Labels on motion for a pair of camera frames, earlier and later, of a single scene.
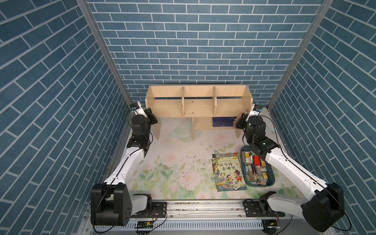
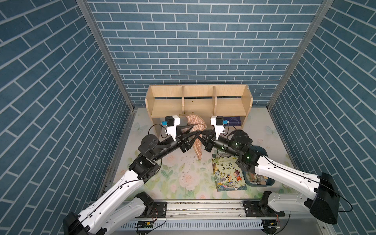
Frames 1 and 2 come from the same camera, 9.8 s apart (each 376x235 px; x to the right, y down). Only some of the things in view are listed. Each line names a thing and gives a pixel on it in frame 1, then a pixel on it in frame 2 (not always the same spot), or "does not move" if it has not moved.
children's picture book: x=228 y=173 does not move
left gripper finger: x=153 y=119 → x=188 y=132
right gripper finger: x=240 y=123 → x=205 y=136
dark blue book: x=225 y=121 does not move
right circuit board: x=270 y=225 does not move
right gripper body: x=245 y=122 → x=211 y=144
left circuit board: x=145 y=224 does not move
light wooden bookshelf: x=201 y=103 does not move
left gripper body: x=148 y=114 → x=180 y=145
